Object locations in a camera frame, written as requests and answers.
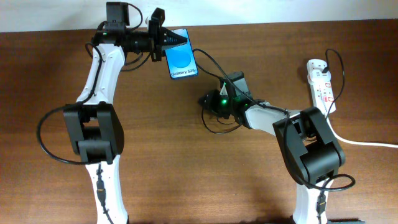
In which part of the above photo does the blue screen Galaxy smartphone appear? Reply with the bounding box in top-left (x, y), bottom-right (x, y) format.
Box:
top-left (165, 28), bottom-right (198, 80)

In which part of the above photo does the black USB charging cable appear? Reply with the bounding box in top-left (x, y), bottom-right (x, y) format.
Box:
top-left (201, 49), bottom-right (346, 135)

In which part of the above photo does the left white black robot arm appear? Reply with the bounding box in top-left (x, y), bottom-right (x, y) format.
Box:
top-left (63, 2), bottom-right (187, 223)

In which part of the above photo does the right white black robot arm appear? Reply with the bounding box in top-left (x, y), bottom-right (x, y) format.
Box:
top-left (198, 72), bottom-right (345, 223)

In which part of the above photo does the white USB charger plug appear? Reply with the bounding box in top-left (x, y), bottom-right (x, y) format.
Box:
top-left (307, 69), bottom-right (331, 85)

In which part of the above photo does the white power strip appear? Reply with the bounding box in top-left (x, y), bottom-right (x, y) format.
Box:
top-left (307, 59), bottom-right (336, 116)

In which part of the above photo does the white power strip cord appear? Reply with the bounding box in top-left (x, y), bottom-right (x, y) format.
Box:
top-left (323, 102), bottom-right (398, 149)

